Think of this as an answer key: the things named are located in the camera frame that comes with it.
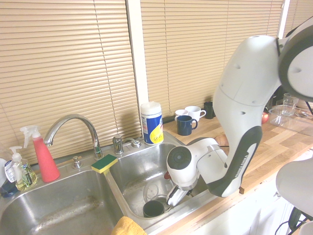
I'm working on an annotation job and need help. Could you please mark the brown wooden bowl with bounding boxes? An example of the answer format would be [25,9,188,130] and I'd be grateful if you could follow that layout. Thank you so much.
[214,135,228,147]

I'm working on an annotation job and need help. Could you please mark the wide beige window blind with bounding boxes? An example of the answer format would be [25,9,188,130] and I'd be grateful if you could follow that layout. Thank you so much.
[0,0,142,165]

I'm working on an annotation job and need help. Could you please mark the clear drinking glass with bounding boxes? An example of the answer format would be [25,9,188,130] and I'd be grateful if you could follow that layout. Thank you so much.
[283,93,299,116]

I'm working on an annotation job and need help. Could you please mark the red spray bottle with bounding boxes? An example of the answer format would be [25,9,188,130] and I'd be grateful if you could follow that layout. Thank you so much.
[20,125,61,183]

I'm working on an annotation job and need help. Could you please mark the clear soap pump bottle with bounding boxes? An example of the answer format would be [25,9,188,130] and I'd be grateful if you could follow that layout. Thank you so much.
[9,146,39,191]

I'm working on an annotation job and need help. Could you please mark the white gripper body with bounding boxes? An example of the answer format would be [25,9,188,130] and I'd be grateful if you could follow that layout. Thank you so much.
[166,186,188,207]

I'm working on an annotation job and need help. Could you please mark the white bottle blue label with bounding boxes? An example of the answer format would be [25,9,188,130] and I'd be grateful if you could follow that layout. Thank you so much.
[2,159,17,184]

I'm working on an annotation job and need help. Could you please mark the narrow beige window blind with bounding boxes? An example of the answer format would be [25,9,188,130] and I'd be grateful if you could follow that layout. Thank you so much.
[283,0,313,37]

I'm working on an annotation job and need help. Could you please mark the chrome faucet handle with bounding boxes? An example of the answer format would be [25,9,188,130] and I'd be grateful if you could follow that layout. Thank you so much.
[112,134,124,155]

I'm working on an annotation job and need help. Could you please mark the yellow green sponge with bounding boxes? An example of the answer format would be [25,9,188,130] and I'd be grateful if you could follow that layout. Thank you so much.
[91,154,118,175]

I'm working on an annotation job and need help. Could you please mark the large white mug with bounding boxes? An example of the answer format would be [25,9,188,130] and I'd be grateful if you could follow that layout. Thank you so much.
[184,105,207,122]

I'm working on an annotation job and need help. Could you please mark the clear plastic container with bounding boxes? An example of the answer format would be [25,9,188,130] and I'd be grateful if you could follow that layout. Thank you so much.
[268,104,313,137]

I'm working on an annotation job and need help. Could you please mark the white wipes canister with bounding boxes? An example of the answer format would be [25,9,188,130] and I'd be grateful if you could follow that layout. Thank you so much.
[140,100,164,146]

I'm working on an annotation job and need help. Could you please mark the dark blue mug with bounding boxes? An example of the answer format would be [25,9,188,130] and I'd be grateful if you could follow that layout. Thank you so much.
[176,115,198,136]

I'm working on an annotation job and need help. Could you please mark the pale green base cabinet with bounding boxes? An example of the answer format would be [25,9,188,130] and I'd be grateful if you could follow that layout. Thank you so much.
[193,149,313,235]

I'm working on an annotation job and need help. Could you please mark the dark blue round holder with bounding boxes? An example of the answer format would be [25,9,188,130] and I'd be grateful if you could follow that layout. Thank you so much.
[0,182,18,198]

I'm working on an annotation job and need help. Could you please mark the orange cloth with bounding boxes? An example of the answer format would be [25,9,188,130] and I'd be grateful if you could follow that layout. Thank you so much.
[110,215,147,235]

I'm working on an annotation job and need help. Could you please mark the clear glass bowl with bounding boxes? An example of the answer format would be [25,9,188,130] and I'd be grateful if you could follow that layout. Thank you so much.
[143,181,173,211]

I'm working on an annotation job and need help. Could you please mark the black cable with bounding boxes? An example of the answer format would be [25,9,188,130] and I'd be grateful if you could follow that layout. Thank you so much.
[275,208,309,235]

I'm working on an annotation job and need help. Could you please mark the stainless steel double sink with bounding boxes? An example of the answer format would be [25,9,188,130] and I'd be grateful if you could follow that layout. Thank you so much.
[0,131,238,235]

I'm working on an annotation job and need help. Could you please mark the chrome curved faucet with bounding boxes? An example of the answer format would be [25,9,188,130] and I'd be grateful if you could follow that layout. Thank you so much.
[43,114,104,160]

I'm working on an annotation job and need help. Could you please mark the chrome sink soap pump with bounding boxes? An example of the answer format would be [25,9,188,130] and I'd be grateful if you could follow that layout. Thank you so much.
[71,156,83,169]

